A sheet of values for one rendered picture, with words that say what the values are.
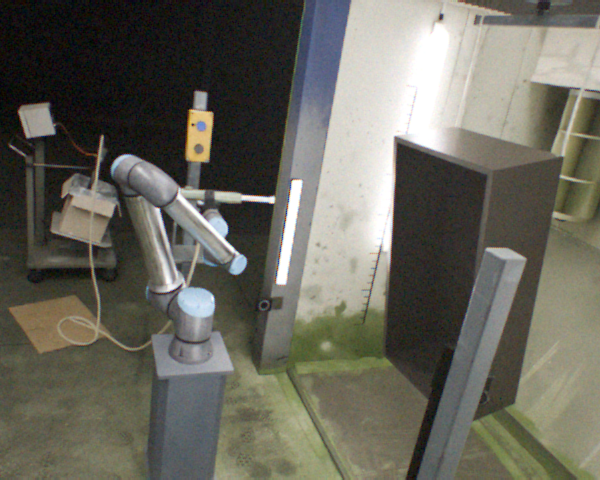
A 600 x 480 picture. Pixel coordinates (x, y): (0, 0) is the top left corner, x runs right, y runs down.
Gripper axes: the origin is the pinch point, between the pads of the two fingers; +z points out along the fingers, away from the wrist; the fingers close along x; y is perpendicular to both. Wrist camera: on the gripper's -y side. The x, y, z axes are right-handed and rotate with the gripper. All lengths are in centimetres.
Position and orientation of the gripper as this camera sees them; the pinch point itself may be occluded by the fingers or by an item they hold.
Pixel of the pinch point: (203, 200)
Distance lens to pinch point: 259.3
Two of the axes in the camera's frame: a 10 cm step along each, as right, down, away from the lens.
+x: 9.3, 0.2, 3.8
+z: -3.4, -3.7, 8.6
